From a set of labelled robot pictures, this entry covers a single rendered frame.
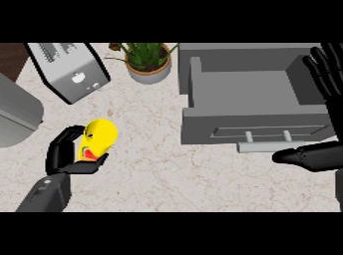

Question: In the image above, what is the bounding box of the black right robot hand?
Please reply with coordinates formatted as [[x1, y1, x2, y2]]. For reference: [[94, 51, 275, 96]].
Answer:
[[270, 43, 343, 173]]

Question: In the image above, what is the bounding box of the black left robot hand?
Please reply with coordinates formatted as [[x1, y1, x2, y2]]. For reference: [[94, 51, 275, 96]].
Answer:
[[44, 125, 110, 176]]

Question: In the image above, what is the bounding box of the yellow cup with face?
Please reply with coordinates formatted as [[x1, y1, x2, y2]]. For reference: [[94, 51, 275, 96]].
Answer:
[[76, 119, 119, 162]]

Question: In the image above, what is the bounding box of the rounded grey appliance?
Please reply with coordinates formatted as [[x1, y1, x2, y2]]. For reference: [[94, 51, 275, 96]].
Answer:
[[0, 59, 45, 148]]

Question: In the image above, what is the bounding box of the grey cabinet body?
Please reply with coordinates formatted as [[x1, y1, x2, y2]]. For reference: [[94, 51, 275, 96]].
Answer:
[[177, 43, 329, 96]]

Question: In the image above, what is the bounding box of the silver toaster appliance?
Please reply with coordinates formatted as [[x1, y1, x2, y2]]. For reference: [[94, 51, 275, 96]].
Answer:
[[22, 43, 113, 106]]

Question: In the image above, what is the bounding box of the potted green plant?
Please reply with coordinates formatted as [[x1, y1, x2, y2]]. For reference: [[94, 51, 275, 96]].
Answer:
[[104, 43, 178, 85]]

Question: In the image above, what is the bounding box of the grey drawer front with handle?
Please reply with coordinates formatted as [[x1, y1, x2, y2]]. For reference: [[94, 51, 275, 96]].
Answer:
[[178, 104, 337, 154]]

